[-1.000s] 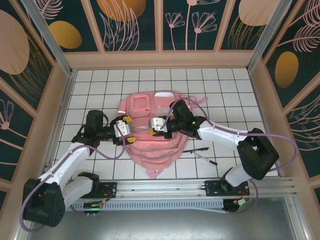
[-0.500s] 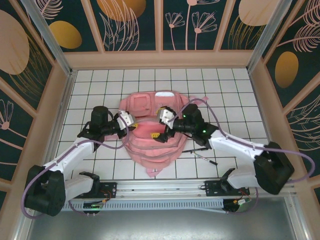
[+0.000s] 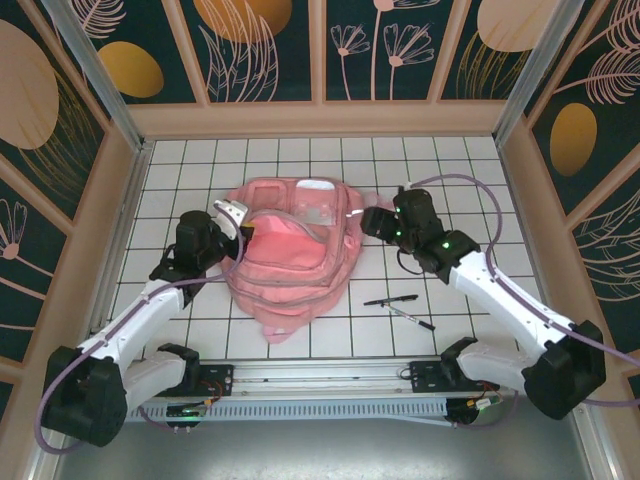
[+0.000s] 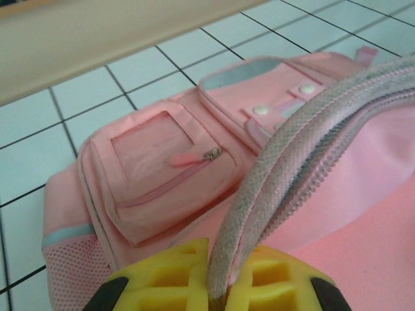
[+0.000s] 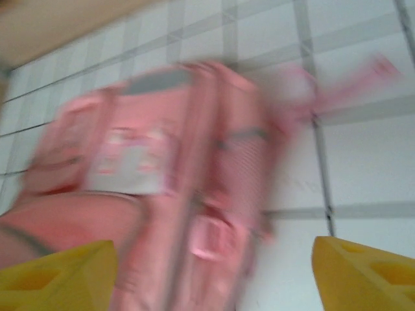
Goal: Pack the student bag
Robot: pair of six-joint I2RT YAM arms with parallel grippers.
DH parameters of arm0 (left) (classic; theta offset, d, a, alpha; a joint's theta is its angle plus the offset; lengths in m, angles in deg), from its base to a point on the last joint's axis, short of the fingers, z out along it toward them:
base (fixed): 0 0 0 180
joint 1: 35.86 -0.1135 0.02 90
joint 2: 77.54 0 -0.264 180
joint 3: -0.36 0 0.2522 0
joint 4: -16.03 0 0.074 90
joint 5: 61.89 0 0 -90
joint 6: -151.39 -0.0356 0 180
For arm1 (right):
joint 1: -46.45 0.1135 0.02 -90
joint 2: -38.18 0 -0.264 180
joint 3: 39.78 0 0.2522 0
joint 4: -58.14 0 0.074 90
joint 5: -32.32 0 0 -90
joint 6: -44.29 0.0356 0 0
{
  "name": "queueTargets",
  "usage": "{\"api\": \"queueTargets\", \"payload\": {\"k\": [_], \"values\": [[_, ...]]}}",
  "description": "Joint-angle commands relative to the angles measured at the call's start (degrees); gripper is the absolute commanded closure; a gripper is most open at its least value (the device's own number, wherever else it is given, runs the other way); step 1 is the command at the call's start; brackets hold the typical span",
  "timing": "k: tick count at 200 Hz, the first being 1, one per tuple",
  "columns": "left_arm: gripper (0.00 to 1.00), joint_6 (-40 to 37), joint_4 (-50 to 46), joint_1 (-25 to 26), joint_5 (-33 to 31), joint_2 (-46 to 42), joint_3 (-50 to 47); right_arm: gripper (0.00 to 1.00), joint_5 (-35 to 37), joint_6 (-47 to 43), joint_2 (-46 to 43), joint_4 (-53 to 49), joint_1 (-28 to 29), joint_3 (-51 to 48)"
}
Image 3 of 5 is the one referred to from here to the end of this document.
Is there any pink school backpack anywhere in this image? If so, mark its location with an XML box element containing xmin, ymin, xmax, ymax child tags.
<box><xmin>222</xmin><ymin>177</ymin><xmax>396</xmax><ymax>345</ymax></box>

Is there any black pen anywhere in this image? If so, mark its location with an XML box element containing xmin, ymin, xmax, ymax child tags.
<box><xmin>363</xmin><ymin>293</ymin><xmax>419</xmax><ymax>307</ymax></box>

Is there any pen with clear barrel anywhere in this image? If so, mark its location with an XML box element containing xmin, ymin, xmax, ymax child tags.
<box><xmin>380</xmin><ymin>301</ymin><xmax>436</xmax><ymax>331</ymax></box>

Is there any grey metal panel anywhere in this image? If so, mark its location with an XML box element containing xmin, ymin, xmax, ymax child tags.
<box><xmin>49</xmin><ymin>419</ymin><xmax>596</xmax><ymax>480</ymax></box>

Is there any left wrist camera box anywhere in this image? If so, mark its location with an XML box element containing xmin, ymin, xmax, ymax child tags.
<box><xmin>213</xmin><ymin>198</ymin><xmax>250</xmax><ymax>240</ymax></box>

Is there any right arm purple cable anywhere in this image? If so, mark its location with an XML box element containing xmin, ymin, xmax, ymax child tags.
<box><xmin>407</xmin><ymin>173</ymin><xmax>640</xmax><ymax>430</ymax></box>

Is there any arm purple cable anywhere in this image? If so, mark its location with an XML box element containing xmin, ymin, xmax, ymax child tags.
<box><xmin>407</xmin><ymin>173</ymin><xmax>640</xmax><ymax>430</ymax></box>
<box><xmin>38</xmin><ymin>202</ymin><xmax>247</xmax><ymax>454</ymax></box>

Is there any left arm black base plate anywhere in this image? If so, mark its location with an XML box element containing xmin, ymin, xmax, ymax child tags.
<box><xmin>195</xmin><ymin>363</ymin><xmax>235</xmax><ymax>398</ymax></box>

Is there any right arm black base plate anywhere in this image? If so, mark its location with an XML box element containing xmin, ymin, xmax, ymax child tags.
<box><xmin>409</xmin><ymin>359</ymin><xmax>500</xmax><ymax>395</ymax></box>

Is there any aluminium mounting rail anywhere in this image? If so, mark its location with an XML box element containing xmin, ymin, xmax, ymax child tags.
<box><xmin>49</xmin><ymin>353</ymin><xmax>592</xmax><ymax>401</ymax></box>

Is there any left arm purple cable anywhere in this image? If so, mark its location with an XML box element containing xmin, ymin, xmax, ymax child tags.
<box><xmin>38</xmin><ymin>202</ymin><xmax>247</xmax><ymax>454</ymax></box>

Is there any slotted grey cable duct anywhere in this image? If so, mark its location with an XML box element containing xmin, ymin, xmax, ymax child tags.
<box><xmin>124</xmin><ymin>399</ymin><xmax>454</xmax><ymax>427</ymax></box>

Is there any aluminium frame post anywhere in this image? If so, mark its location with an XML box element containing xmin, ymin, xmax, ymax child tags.
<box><xmin>42</xmin><ymin>0</ymin><xmax>151</xmax><ymax>151</ymax></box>
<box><xmin>492</xmin><ymin>0</ymin><xmax>584</xmax><ymax>144</ymax></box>

